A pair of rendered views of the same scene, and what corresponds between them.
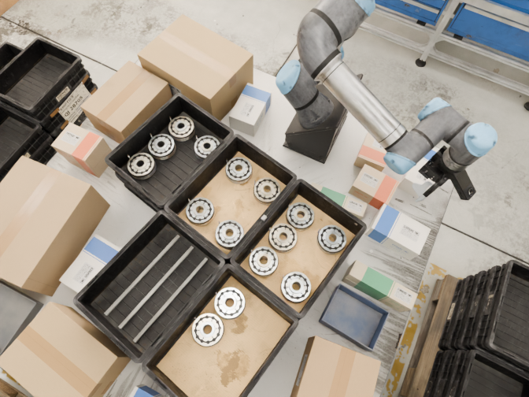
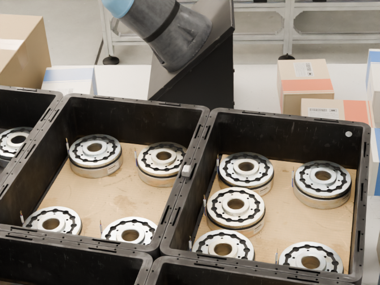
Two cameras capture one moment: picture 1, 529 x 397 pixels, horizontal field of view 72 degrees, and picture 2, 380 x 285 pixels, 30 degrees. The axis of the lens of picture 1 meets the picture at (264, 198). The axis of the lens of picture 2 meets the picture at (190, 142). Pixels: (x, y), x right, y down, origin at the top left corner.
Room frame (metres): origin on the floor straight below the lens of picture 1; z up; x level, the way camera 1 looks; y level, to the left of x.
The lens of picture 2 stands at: (-0.45, 0.30, 1.69)
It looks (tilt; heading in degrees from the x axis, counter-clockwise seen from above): 37 degrees down; 341
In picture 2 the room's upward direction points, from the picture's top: 3 degrees counter-clockwise
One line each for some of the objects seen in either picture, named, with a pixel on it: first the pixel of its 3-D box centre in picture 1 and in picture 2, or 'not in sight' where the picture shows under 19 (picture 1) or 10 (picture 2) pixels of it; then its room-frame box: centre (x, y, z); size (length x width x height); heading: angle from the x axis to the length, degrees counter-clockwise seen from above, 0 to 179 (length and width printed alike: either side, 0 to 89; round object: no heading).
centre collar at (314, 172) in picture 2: (332, 238); (323, 176); (0.40, -0.25, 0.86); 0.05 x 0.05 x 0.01
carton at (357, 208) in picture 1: (335, 202); not in sight; (0.60, -0.29, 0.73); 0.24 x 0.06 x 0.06; 70
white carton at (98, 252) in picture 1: (95, 267); not in sight; (0.26, 0.61, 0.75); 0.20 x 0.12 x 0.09; 154
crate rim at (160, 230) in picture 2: (232, 193); (105, 165); (0.53, 0.12, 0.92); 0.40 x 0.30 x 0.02; 146
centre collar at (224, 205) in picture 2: (282, 236); (235, 204); (0.40, -0.08, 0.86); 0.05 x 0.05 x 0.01
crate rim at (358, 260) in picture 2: (299, 243); (275, 186); (0.36, -0.13, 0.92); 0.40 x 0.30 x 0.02; 146
